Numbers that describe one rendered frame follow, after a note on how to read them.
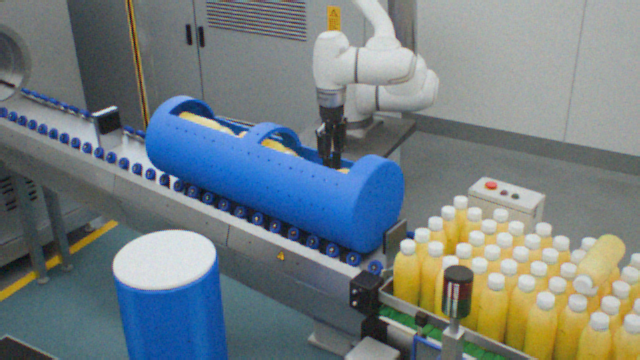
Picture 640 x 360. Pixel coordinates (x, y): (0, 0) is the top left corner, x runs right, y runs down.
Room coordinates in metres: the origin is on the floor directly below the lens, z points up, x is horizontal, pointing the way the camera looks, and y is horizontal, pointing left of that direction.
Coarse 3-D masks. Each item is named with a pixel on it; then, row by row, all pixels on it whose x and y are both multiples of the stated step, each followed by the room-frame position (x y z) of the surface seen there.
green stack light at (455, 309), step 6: (444, 300) 1.21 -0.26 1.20; (450, 300) 1.19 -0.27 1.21; (456, 300) 1.19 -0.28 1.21; (462, 300) 1.19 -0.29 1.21; (468, 300) 1.19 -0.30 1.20; (444, 306) 1.20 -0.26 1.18; (450, 306) 1.19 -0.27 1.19; (456, 306) 1.19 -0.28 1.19; (462, 306) 1.19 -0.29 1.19; (468, 306) 1.20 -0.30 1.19; (444, 312) 1.20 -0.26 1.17; (450, 312) 1.19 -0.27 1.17; (456, 312) 1.19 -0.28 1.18; (462, 312) 1.19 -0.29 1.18; (468, 312) 1.20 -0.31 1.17; (456, 318) 1.19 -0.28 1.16
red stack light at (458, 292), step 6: (444, 276) 1.22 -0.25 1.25; (444, 282) 1.21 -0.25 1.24; (450, 282) 1.20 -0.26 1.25; (444, 288) 1.21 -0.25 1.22; (450, 288) 1.19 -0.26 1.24; (456, 288) 1.19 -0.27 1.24; (462, 288) 1.19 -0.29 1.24; (468, 288) 1.19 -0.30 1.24; (444, 294) 1.21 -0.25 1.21; (450, 294) 1.19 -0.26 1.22; (456, 294) 1.19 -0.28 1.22; (462, 294) 1.19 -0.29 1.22; (468, 294) 1.19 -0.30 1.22
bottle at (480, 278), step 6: (486, 270) 1.47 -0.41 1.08; (474, 276) 1.46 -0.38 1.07; (480, 276) 1.45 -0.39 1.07; (486, 276) 1.46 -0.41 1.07; (474, 282) 1.45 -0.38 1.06; (480, 282) 1.45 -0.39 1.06; (486, 282) 1.45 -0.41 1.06; (474, 288) 1.44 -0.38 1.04; (480, 288) 1.44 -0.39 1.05; (474, 294) 1.44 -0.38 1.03; (480, 294) 1.44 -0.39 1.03; (474, 300) 1.44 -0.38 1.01; (474, 306) 1.44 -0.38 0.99; (474, 312) 1.44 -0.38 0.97; (462, 318) 1.46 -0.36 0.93; (468, 318) 1.45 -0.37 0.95; (474, 318) 1.44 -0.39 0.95; (462, 324) 1.46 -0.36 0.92; (468, 324) 1.45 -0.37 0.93; (474, 324) 1.44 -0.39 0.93; (474, 330) 1.44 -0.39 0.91
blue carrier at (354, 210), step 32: (160, 128) 2.18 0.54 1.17; (192, 128) 2.12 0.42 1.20; (256, 128) 2.04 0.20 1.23; (288, 128) 2.09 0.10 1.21; (160, 160) 2.16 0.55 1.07; (192, 160) 2.06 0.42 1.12; (224, 160) 1.98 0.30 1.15; (256, 160) 1.92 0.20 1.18; (288, 160) 1.87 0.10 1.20; (320, 160) 2.08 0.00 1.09; (384, 160) 1.80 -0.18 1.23; (224, 192) 1.99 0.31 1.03; (256, 192) 1.88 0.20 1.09; (288, 192) 1.81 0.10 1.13; (320, 192) 1.75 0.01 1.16; (352, 192) 1.70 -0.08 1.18; (384, 192) 1.79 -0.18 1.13; (320, 224) 1.73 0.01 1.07; (352, 224) 1.67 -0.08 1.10; (384, 224) 1.80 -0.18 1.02
